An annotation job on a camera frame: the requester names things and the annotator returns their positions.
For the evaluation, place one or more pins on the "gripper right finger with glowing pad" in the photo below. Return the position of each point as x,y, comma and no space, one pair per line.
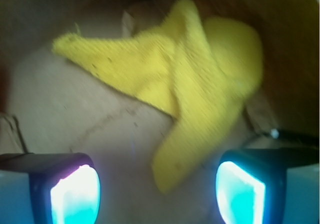
269,186

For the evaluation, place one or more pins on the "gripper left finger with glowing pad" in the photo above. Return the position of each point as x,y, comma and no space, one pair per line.
60,188

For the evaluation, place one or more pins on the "yellow terry cloth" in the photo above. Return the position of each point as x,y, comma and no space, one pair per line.
201,72

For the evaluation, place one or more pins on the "brown paper bag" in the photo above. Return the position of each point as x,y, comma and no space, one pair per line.
62,108

